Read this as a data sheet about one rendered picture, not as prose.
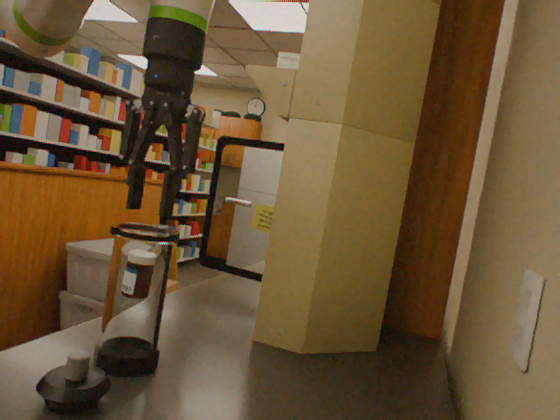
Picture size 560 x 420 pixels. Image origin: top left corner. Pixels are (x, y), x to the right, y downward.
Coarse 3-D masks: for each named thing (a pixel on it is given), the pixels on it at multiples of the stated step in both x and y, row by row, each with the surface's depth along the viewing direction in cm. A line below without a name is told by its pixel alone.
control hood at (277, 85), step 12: (252, 72) 93; (264, 72) 92; (276, 72) 91; (288, 72) 90; (264, 84) 92; (276, 84) 91; (288, 84) 90; (264, 96) 92; (276, 96) 91; (288, 96) 90; (276, 108) 91; (288, 108) 90; (288, 120) 94
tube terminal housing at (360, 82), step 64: (320, 0) 88; (384, 0) 88; (320, 64) 88; (384, 64) 90; (320, 128) 88; (384, 128) 92; (320, 192) 88; (384, 192) 94; (320, 256) 89; (384, 256) 97; (256, 320) 92; (320, 320) 91
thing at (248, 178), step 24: (240, 168) 129; (264, 168) 126; (216, 192) 133; (240, 192) 129; (264, 192) 126; (216, 216) 132; (240, 216) 129; (264, 216) 126; (216, 240) 132; (240, 240) 129; (264, 240) 126; (240, 264) 129; (264, 264) 126
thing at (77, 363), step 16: (80, 352) 59; (64, 368) 60; (80, 368) 57; (96, 368) 62; (48, 384) 56; (64, 384) 56; (80, 384) 57; (96, 384) 57; (48, 400) 55; (64, 400) 54; (80, 400) 55; (96, 400) 58
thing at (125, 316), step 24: (120, 240) 67; (144, 240) 66; (120, 264) 67; (144, 264) 67; (120, 288) 67; (144, 288) 68; (120, 312) 67; (144, 312) 68; (120, 336) 67; (144, 336) 69
